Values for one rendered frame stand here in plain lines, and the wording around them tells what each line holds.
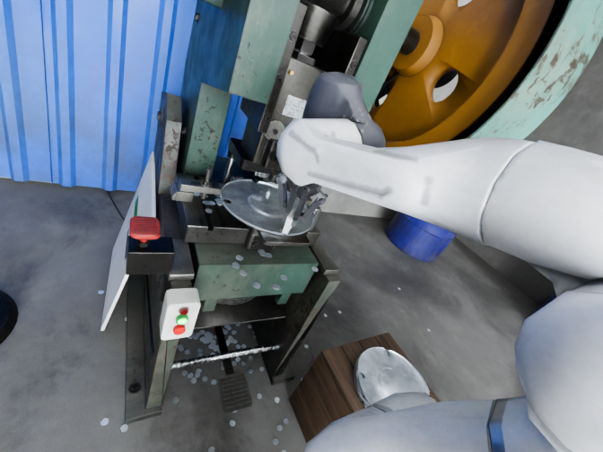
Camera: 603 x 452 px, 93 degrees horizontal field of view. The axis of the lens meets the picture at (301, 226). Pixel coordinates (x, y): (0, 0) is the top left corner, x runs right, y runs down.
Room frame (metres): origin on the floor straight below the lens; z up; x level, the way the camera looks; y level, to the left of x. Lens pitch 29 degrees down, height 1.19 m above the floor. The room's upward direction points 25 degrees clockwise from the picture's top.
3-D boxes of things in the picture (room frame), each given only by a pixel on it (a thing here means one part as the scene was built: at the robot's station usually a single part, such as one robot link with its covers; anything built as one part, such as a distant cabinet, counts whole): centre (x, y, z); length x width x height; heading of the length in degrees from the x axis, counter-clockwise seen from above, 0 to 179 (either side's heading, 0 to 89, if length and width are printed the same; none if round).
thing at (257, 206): (0.77, 0.12, 0.78); 0.29 x 0.29 x 0.01
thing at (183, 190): (0.77, 0.33, 0.76); 0.17 x 0.06 x 0.10; 128
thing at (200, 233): (0.87, 0.19, 0.68); 0.45 x 0.30 x 0.06; 128
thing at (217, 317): (0.88, 0.20, 0.31); 0.43 x 0.42 x 0.01; 128
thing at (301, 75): (0.84, 0.17, 1.04); 0.17 x 0.15 x 0.30; 38
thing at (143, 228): (0.49, 0.31, 0.72); 0.07 x 0.06 x 0.08; 38
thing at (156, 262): (0.50, 0.30, 0.62); 0.10 x 0.06 x 0.20; 128
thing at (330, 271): (1.15, 0.07, 0.45); 0.92 x 0.12 x 0.90; 38
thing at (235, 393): (0.76, 0.11, 0.14); 0.59 x 0.10 x 0.05; 38
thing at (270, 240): (0.73, 0.09, 0.72); 0.25 x 0.14 x 0.14; 38
